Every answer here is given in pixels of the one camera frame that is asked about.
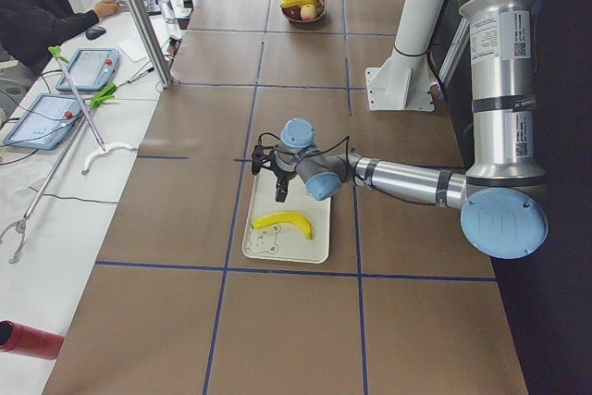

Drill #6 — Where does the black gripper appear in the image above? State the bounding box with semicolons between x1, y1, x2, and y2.
270;154;297;203

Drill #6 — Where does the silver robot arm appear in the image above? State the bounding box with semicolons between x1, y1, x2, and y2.
266;0;549;259

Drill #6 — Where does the brown wicker basket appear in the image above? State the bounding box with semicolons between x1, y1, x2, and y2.
280;0;327;24

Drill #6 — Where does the pink white peach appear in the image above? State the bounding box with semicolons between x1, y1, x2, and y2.
301;4;318;21

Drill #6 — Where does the dark red apple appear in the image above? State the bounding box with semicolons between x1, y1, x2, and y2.
283;6;301;20

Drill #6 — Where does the cream bear tray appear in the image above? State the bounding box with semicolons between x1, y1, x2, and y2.
241;169;331;264

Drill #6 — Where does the white grabber claw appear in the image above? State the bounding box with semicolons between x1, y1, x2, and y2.
81;142;137;175

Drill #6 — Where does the green clip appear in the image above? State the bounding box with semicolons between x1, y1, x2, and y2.
89;83;117;110

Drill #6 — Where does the grey computer mouse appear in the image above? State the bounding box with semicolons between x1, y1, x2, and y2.
85;26;106;41

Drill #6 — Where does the far blue teach pendant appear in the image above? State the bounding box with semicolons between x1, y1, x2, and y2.
67;48;120;93

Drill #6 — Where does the blue teach pendant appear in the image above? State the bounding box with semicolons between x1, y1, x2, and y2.
3;93;82;150
67;48;120;93

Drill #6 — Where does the near blue teach pendant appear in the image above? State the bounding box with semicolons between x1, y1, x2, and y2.
3;93;82;150

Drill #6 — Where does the long metal grabber rod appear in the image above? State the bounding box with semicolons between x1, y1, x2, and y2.
0;45;112;265

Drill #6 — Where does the seated person dark jacket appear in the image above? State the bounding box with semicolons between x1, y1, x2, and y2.
1;0;119;74

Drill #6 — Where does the red bottle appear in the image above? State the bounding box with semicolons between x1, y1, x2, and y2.
1;320;64;360

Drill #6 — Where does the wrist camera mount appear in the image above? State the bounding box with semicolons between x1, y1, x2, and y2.
251;144;275;176

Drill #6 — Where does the black camera cable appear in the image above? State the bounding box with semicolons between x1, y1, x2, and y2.
256;131;366;188

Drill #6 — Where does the white pedestal column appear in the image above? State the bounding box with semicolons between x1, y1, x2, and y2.
392;0;444;58

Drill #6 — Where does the white pedestal base plate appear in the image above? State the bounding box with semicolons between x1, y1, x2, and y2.
364;52;435;112

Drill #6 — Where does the aluminium frame post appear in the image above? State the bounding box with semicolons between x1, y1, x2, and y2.
126;0;173;89

